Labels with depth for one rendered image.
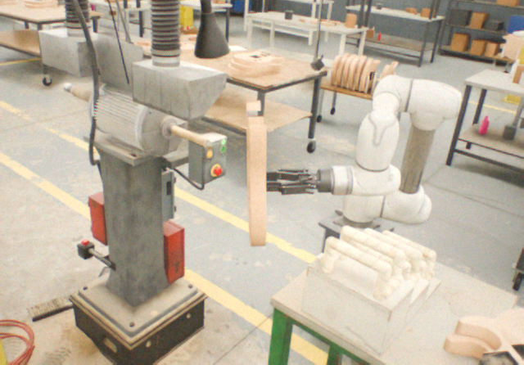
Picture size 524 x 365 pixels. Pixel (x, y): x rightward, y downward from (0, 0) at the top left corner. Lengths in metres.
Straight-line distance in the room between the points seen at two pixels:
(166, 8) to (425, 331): 1.29
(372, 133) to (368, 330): 0.54
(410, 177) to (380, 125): 0.85
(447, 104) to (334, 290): 0.87
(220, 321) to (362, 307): 1.54
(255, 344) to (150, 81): 1.58
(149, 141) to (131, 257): 0.65
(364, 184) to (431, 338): 0.49
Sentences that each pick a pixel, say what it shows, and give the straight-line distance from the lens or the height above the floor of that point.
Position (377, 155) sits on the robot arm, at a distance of 1.37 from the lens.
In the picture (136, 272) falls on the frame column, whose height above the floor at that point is 0.49.
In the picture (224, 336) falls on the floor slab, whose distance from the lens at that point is 2.72.
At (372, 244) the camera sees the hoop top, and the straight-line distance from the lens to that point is 1.37.
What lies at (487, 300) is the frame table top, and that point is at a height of 0.93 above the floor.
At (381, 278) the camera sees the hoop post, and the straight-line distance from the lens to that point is 1.30.
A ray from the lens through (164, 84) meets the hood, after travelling 1.64.
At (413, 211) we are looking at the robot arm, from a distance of 2.28.
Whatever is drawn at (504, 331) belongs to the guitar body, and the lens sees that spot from 1.51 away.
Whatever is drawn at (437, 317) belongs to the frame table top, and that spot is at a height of 0.93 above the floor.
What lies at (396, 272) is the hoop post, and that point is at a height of 1.15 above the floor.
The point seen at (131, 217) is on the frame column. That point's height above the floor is 0.80.
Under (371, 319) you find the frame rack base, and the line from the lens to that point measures 1.37.
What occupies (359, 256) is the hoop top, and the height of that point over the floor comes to 1.20.
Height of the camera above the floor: 1.93
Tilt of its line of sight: 26 degrees down
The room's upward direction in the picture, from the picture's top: 4 degrees clockwise
